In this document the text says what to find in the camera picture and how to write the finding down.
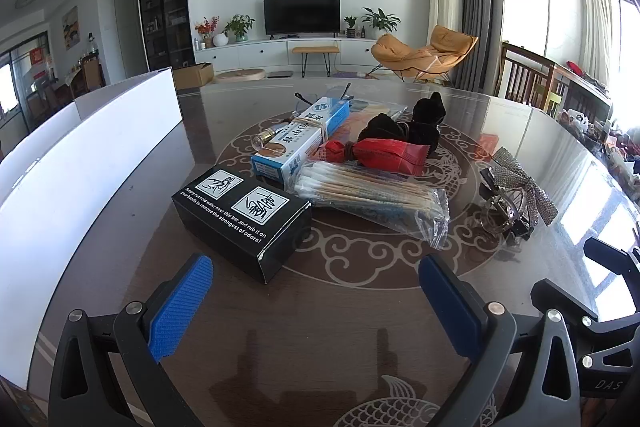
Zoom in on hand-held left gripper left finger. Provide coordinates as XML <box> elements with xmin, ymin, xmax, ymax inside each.
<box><xmin>48</xmin><ymin>254</ymin><xmax>216</xmax><ymax>427</ymax></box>

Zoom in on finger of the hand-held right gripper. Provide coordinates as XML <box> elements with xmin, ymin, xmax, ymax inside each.
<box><xmin>531</xmin><ymin>279</ymin><xmax>598</xmax><ymax>338</ymax></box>
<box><xmin>584</xmin><ymin>237</ymin><xmax>640</xmax><ymax>323</ymax></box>

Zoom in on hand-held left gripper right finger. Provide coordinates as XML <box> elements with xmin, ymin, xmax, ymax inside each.
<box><xmin>419</xmin><ymin>253</ymin><xmax>583</xmax><ymax>427</ymax></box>

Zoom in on black printed carton box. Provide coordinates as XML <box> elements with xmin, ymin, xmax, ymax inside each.
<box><xmin>171</xmin><ymin>166</ymin><xmax>312</xmax><ymax>284</ymax></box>

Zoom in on red foil packet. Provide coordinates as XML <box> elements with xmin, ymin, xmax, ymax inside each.
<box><xmin>310</xmin><ymin>138</ymin><xmax>435</xmax><ymax>168</ymax></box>

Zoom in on black scrunchie with silver trim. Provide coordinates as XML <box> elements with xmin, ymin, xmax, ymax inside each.
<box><xmin>359</xmin><ymin>113</ymin><xmax>441</xmax><ymax>155</ymax></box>

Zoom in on orange phone case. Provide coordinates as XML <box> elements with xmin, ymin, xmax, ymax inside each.
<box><xmin>320</xmin><ymin>97</ymin><xmax>408</xmax><ymax>142</ymax></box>

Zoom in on blue and white carton box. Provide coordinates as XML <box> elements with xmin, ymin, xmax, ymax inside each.
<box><xmin>251</xmin><ymin>96</ymin><xmax>351</xmax><ymax>188</ymax></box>

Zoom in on patterned glass-topped wooden desktop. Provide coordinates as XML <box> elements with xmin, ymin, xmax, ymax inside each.
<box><xmin>30</xmin><ymin>77</ymin><xmax>640</xmax><ymax>427</ymax></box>

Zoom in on silver mesh bow hair clip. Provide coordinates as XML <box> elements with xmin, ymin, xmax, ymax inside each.
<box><xmin>492</xmin><ymin>146</ymin><xmax>558</xmax><ymax>228</ymax></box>

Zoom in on pile of assorted clutter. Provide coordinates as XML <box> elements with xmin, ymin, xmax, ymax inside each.
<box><xmin>560</xmin><ymin>107</ymin><xmax>640</xmax><ymax>190</ymax></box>

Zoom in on bag of cotton swabs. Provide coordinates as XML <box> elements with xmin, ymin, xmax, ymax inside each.
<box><xmin>292</xmin><ymin>159</ymin><xmax>451</xmax><ymax>250</ymax></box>

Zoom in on wooden side table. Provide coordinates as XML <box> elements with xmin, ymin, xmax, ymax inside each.
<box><xmin>550</xmin><ymin>62</ymin><xmax>613</xmax><ymax>122</ymax></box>

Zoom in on plain black velvet scrunchie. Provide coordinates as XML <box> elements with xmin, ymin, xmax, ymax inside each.
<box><xmin>405</xmin><ymin>92</ymin><xmax>447</xmax><ymax>146</ymax></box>

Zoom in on silver horn-shaped bottle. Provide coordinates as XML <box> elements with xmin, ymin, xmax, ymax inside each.
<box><xmin>252</xmin><ymin>119</ymin><xmax>296</xmax><ymax>152</ymax></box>

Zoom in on wooden slatted chair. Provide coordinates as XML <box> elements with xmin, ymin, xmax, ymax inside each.
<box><xmin>492</xmin><ymin>41</ymin><xmax>557</xmax><ymax>108</ymax></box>

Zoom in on cardboard box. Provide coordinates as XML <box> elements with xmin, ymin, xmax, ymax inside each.
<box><xmin>172</xmin><ymin>63</ymin><xmax>215</xmax><ymax>90</ymax></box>

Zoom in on eyeglasses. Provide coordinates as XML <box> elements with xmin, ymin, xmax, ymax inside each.
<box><xmin>292</xmin><ymin>83</ymin><xmax>357</xmax><ymax>115</ymax></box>

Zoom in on white curtain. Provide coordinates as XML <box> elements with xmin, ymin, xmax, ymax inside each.
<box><xmin>580</xmin><ymin>0</ymin><xmax>623</xmax><ymax>92</ymax></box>

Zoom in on orange lounge chair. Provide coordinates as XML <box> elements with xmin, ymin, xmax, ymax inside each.
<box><xmin>371</xmin><ymin>25</ymin><xmax>479</xmax><ymax>84</ymax></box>

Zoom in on white television cabinet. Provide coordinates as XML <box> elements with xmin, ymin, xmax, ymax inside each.
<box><xmin>194</xmin><ymin>38</ymin><xmax>381</xmax><ymax>70</ymax></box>

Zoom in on white door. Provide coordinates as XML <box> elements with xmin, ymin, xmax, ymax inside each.
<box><xmin>114</xmin><ymin>0</ymin><xmax>139</xmax><ymax>80</ymax></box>

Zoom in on wooden bench stool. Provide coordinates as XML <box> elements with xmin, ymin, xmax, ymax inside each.
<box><xmin>291</xmin><ymin>46</ymin><xmax>341</xmax><ymax>78</ymax></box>

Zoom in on bushy green potted plant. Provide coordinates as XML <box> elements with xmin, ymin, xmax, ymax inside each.
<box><xmin>223</xmin><ymin>13</ymin><xmax>255</xmax><ymax>42</ymax></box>

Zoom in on large green potted plant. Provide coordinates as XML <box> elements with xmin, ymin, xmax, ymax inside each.
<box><xmin>361</xmin><ymin>7</ymin><xmax>401</xmax><ymax>38</ymax></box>

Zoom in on flat screen television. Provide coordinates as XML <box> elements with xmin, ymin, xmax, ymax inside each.
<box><xmin>263</xmin><ymin>0</ymin><xmax>341</xmax><ymax>35</ymax></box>

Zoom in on wall painting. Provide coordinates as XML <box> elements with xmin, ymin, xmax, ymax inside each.
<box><xmin>62</xmin><ymin>6</ymin><xmax>80</xmax><ymax>50</ymax></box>

